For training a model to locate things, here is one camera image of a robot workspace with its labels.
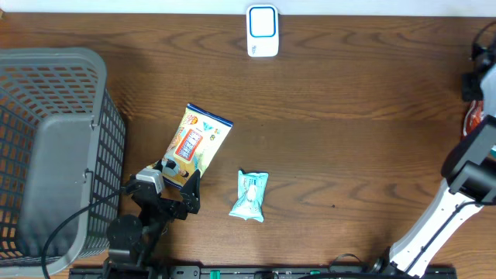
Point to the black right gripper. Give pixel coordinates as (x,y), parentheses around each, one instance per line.
(468,90)

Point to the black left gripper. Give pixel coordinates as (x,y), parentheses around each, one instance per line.
(192,194)

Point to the yellow snack bag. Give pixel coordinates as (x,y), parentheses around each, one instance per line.
(196,141)

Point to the orange chocolate bar wrapper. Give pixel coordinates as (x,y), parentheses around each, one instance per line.
(473,118)

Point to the teal small snack packet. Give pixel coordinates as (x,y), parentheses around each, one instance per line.
(251,188)

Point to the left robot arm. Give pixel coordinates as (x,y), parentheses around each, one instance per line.
(132,239)

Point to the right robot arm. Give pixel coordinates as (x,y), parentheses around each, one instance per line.
(467,186)

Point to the white barcode scanner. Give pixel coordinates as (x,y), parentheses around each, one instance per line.
(262,30)

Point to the grey plastic basket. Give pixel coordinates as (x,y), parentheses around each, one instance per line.
(62,145)

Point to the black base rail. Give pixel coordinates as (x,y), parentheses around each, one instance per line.
(196,272)

